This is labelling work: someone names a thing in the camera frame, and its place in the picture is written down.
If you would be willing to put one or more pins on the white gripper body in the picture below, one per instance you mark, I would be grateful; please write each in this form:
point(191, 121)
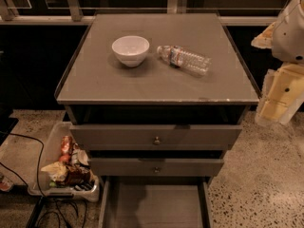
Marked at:
point(290, 37)

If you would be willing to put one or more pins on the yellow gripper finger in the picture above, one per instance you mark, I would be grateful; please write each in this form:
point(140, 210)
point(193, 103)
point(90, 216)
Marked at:
point(282, 94)
point(265, 38)

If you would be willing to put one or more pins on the clear plastic water bottle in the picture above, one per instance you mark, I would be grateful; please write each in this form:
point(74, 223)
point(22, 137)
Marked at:
point(184, 59)

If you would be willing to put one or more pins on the grey drawer cabinet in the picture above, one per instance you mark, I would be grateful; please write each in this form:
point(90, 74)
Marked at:
point(98, 89)

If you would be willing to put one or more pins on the middle grey drawer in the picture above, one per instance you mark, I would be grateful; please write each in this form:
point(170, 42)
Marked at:
point(156, 167)

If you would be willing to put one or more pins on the grey drawer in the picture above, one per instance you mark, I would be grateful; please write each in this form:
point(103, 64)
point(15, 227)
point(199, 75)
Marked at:
point(150, 202)
point(156, 167)
point(148, 137)

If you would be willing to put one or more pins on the top grey drawer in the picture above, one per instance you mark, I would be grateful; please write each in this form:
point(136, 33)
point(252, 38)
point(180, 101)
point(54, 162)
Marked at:
point(148, 137)

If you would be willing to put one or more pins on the bottom grey drawer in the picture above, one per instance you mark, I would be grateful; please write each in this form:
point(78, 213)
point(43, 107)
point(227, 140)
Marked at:
point(150, 202)

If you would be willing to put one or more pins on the metal window railing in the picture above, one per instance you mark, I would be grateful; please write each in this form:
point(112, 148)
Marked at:
point(230, 12)

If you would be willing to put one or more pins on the white ceramic bowl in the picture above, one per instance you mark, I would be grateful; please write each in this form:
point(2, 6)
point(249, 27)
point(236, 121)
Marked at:
point(130, 50)

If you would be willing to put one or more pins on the brown snack packet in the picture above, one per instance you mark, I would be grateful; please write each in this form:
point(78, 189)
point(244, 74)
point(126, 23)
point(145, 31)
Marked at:
point(77, 175)

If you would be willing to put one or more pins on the red snack bag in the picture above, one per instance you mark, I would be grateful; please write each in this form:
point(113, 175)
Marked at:
point(66, 145)

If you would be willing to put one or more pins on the red apple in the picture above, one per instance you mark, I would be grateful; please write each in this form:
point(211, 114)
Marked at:
point(64, 159)

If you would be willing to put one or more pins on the clear plastic storage bin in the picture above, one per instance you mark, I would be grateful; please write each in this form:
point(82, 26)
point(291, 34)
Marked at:
point(43, 185)

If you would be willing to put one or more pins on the yellow snack bag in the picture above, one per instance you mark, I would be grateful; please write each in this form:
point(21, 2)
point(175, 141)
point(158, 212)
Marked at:
point(57, 171)

